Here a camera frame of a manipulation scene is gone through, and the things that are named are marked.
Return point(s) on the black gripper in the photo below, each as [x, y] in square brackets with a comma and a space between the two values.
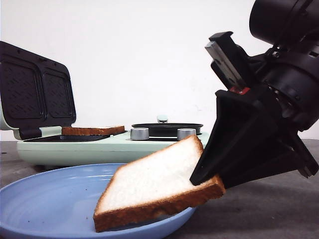
[244, 121]

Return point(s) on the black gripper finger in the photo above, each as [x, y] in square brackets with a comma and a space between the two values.
[276, 155]

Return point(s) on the bread slice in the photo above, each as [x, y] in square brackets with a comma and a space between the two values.
[155, 185]
[80, 131]

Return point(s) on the breakfast maker hinged lid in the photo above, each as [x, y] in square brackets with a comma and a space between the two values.
[35, 92]

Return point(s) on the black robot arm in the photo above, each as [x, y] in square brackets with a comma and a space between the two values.
[284, 24]

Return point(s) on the mint green breakfast maker base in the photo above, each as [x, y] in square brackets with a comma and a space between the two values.
[65, 150]

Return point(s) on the right silver control knob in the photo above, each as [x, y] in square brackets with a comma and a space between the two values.
[185, 132]

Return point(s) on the silver control knob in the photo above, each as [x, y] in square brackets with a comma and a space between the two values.
[139, 133]
[185, 132]

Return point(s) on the black round frying pan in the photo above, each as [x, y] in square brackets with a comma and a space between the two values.
[163, 128]

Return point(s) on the left silver control knob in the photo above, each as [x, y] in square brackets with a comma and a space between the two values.
[139, 133]

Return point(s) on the blue round plate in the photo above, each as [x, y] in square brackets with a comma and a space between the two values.
[59, 204]

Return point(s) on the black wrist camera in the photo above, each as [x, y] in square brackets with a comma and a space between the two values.
[229, 62]

